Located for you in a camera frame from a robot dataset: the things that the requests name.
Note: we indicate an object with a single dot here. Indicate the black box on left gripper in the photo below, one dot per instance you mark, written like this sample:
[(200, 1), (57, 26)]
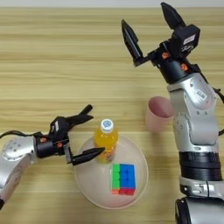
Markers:
[(58, 128)]

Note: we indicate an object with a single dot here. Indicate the pink plastic cup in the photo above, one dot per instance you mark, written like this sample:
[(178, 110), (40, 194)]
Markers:
[(159, 112)]

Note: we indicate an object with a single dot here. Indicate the colourful puzzle cube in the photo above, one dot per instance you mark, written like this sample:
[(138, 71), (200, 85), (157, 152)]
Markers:
[(124, 178)]

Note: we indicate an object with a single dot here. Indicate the orange juice bottle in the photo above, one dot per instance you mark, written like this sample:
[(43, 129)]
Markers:
[(105, 140)]

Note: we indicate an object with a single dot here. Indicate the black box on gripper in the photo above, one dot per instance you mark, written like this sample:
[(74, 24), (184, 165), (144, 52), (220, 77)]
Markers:
[(186, 39), (58, 128)]

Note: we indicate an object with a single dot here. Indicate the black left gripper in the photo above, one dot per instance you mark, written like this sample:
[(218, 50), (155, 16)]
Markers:
[(49, 147)]

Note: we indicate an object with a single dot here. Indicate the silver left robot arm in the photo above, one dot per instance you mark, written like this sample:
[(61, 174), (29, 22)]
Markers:
[(14, 160)]

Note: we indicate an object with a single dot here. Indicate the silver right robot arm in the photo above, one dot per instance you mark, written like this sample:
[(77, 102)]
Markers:
[(195, 125)]

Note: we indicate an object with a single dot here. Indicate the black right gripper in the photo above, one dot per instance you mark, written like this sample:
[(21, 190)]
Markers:
[(175, 70)]

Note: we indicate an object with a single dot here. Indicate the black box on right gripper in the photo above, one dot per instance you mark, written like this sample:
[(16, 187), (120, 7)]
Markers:
[(186, 39)]

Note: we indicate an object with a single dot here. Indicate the beige round plate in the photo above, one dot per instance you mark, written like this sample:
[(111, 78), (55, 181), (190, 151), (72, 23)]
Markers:
[(93, 183)]

